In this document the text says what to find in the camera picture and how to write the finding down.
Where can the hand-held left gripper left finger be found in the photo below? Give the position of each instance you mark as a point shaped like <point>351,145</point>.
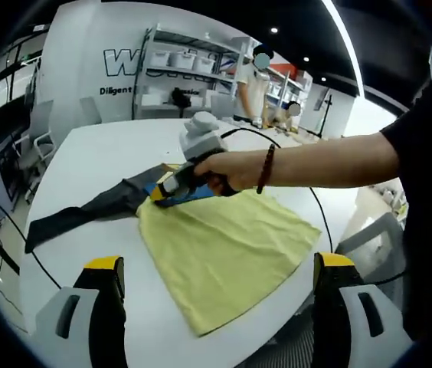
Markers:
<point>103,306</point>

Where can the white box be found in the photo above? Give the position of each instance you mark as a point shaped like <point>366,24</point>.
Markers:
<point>154,99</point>

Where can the person's right hand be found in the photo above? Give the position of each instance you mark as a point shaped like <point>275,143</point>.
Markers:
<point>235,170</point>

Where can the long ceiling light strip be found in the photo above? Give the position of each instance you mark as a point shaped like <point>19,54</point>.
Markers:
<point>348,42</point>

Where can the grey office chair with armrests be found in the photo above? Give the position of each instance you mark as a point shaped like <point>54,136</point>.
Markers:
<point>43,119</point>

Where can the black monitor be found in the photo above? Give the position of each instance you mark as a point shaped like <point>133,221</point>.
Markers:
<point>9,172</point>

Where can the black tripod stand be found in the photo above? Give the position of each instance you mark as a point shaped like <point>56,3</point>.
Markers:
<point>329,101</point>

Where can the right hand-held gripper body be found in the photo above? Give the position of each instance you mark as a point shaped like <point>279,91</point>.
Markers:
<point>202,140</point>

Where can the grey perforated chair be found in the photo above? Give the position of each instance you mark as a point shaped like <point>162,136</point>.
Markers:
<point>377,245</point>

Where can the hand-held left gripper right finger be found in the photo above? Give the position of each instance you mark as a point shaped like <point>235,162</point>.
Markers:
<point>334,306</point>

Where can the grey metal shelf rack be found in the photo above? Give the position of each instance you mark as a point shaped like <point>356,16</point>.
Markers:
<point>185,38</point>

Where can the yellow grey blue garment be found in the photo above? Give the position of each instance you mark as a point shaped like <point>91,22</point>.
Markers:
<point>220,249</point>

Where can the shelf rack with bins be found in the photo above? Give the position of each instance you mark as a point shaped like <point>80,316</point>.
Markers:
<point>281,90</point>

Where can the white storage bin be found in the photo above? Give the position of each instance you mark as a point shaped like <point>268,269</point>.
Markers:
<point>205,64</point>
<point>160,59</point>
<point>182,61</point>

